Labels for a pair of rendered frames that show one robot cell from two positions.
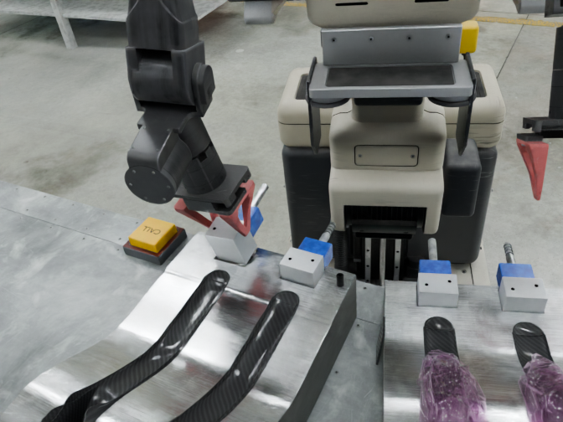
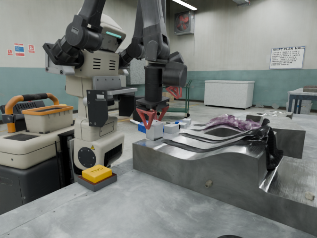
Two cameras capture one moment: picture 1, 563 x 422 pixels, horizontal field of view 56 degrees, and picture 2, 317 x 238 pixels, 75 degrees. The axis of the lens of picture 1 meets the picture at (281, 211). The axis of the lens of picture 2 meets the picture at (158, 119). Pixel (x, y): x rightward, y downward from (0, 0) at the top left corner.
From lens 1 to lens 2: 95 cm
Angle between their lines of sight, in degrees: 78
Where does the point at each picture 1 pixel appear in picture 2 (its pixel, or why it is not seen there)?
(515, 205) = not seen: hidden behind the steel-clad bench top
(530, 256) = not seen: hidden behind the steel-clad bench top
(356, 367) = not seen: hidden behind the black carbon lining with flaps
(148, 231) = (97, 170)
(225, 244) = (160, 127)
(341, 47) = (99, 82)
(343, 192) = (105, 146)
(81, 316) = (140, 207)
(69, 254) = (65, 218)
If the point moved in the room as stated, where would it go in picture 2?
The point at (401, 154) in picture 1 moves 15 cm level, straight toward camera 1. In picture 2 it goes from (110, 126) to (136, 129)
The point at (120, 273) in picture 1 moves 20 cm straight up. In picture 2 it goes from (111, 193) to (107, 119)
